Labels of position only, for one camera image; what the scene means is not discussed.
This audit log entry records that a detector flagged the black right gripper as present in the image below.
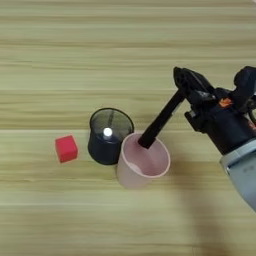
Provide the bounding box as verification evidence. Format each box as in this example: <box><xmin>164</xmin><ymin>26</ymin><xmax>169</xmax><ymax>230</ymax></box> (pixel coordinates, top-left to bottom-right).
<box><xmin>173</xmin><ymin>66</ymin><xmax>256</xmax><ymax>156</ymax></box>

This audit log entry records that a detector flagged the black marker pen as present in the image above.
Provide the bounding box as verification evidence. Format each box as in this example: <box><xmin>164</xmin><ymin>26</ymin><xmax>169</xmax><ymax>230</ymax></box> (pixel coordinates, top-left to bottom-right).
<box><xmin>137</xmin><ymin>87</ymin><xmax>187</xmax><ymax>150</ymax></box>

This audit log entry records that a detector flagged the pink plastic cup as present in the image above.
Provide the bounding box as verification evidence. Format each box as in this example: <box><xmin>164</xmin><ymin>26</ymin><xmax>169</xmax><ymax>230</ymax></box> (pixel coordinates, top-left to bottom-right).
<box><xmin>115</xmin><ymin>131</ymin><xmax>172</xmax><ymax>190</ymax></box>

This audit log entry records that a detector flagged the red foam cube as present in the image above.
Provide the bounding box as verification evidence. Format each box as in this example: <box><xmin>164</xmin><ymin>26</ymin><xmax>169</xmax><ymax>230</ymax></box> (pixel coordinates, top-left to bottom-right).
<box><xmin>54</xmin><ymin>134</ymin><xmax>79</xmax><ymax>164</ymax></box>

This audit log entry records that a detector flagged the white marker pen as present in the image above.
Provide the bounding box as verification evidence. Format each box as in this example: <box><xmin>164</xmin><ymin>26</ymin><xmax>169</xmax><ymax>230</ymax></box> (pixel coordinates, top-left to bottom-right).
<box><xmin>102</xmin><ymin>127</ymin><xmax>114</xmax><ymax>139</ymax></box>

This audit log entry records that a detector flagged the black mesh pen holder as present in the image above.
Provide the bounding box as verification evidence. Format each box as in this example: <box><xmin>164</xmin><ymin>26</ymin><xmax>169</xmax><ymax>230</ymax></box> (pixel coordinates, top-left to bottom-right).
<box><xmin>87</xmin><ymin>107</ymin><xmax>135</xmax><ymax>166</ymax></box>

